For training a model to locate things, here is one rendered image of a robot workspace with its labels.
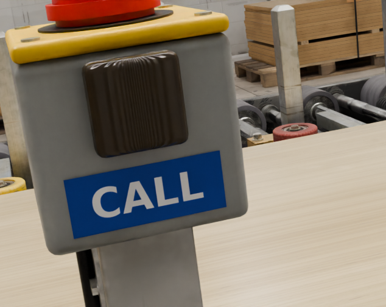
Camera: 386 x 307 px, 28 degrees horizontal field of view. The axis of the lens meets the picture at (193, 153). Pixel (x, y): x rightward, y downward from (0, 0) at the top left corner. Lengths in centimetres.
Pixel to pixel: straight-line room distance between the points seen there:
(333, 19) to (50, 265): 595
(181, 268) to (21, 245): 74
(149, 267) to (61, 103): 7
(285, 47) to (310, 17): 521
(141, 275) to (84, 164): 5
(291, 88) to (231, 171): 121
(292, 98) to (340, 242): 63
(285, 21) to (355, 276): 74
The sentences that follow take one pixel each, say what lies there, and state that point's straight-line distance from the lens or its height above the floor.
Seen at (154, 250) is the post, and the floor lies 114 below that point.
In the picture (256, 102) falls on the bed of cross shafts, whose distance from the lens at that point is 201.
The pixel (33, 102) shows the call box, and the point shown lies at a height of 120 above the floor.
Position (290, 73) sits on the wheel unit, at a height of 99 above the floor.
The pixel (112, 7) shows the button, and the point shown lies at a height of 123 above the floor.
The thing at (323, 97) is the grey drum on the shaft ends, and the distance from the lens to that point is 195.
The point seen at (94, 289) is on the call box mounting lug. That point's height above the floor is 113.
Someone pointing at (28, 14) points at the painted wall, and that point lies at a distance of 743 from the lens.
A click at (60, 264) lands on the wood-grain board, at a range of 93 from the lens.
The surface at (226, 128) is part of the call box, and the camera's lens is 25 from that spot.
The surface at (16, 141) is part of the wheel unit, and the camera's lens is 137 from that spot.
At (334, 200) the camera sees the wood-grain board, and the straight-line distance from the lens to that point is 102.
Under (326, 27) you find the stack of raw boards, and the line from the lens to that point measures 673.
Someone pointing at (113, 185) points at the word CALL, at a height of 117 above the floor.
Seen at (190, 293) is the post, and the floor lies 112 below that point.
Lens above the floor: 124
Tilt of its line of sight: 15 degrees down
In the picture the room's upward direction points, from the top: 7 degrees counter-clockwise
